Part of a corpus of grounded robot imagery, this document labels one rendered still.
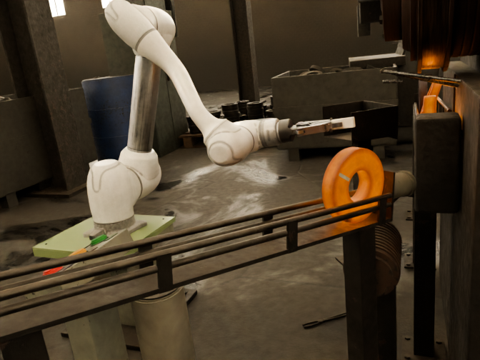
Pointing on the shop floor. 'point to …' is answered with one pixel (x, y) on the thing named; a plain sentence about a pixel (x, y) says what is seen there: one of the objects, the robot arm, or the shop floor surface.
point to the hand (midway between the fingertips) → (343, 123)
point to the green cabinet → (168, 124)
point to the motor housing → (387, 287)
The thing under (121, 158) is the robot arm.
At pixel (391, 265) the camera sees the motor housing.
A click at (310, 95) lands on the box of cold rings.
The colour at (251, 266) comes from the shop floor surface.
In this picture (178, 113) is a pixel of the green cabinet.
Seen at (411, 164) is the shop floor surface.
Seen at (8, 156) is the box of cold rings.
